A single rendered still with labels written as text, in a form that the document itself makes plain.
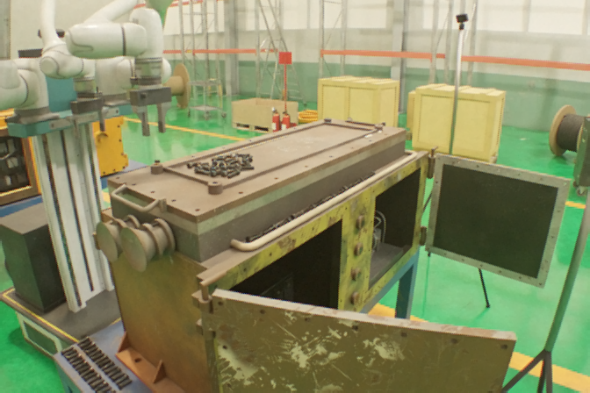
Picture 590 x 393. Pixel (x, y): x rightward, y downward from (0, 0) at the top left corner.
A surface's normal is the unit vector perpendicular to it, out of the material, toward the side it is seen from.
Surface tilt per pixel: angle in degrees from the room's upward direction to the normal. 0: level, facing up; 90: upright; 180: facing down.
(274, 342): 90
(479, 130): 90
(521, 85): 90
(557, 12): 90
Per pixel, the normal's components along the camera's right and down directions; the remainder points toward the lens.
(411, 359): -0.27, 0.30
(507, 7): -0.59, 0.25
